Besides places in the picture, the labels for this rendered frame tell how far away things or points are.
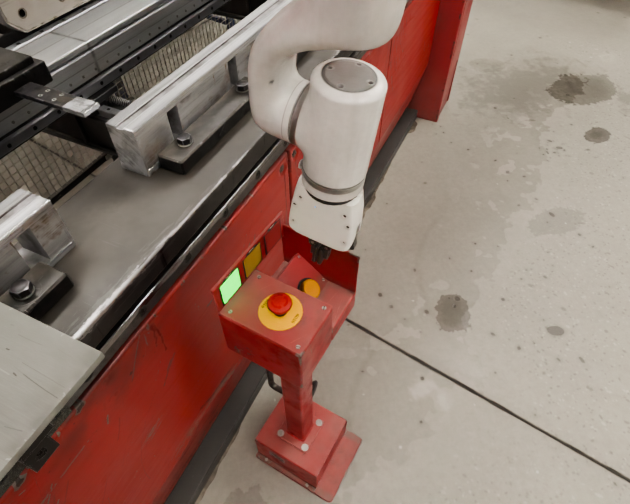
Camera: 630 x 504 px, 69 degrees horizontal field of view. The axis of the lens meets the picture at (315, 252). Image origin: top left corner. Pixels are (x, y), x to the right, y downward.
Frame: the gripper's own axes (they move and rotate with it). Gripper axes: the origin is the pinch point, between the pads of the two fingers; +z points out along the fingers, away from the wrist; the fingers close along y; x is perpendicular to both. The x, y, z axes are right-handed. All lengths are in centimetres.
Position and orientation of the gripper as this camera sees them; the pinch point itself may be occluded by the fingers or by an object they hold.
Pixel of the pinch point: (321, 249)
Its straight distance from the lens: 74.7
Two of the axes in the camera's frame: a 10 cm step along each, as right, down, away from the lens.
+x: 4.5, -7.0, 5.6
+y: 8.9, 4.1, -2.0
